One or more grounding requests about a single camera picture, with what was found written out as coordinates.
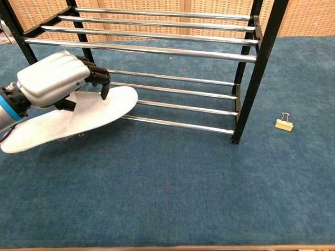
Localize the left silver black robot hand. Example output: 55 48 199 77
16 50 111 110

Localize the white slipper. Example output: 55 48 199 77
0 86 139 154

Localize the black chrome shoe rack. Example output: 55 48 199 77
0 0 290 145

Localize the blue carpet table cover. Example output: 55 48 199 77
0 36 335 248

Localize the yellow binder clip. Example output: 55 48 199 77
275 112 294 133

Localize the woven rattan folding screen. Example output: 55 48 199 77
0 0 335 45

